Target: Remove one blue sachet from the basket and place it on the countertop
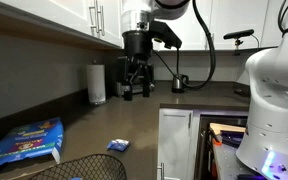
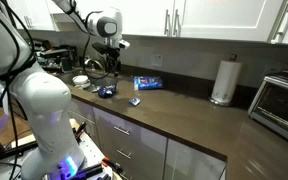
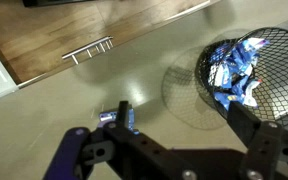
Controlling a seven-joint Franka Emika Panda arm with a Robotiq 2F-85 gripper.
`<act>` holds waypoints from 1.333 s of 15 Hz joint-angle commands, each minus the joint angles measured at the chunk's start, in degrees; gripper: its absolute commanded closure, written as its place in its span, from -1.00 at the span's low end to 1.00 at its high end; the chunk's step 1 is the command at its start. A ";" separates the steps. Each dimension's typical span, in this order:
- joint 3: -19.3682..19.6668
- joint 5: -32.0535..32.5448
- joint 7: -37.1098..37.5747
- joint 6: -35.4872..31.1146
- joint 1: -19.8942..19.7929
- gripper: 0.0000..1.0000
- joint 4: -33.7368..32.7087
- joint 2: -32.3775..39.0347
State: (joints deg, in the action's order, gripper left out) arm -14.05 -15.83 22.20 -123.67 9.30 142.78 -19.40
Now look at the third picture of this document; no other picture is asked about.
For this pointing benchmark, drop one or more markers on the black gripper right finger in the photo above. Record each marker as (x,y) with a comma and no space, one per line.
(267,146)

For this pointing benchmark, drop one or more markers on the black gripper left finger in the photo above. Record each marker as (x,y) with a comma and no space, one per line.
(130,150)

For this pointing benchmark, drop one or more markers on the blue sachet with white centre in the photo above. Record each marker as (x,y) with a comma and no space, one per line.
(250,91)

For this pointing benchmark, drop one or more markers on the blue sachet with logo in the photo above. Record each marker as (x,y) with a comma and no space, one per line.
(108,116)

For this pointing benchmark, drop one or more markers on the blue sachet with colour squares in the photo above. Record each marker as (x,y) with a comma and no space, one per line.
(239,78)

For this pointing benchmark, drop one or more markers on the dark blue crumpled sachet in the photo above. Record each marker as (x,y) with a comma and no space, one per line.
(222,68)

